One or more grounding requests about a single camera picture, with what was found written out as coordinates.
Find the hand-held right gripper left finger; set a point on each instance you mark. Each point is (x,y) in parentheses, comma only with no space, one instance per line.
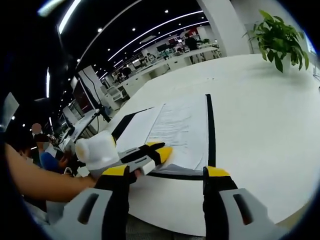
(113,200)

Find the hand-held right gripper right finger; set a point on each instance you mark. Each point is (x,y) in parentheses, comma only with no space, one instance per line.
(220,200)

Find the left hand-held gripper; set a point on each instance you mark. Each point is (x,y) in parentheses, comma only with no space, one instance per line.
(97,152)

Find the person's left forearm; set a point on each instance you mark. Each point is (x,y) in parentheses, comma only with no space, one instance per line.
(50,185)

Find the long white office desk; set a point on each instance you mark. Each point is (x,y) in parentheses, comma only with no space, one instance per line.
(175,60)
(82,125)

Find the dark monitor on stand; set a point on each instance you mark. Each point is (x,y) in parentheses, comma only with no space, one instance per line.
(82,97)

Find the green potted plant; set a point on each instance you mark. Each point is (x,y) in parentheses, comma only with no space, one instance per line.
(277,40)

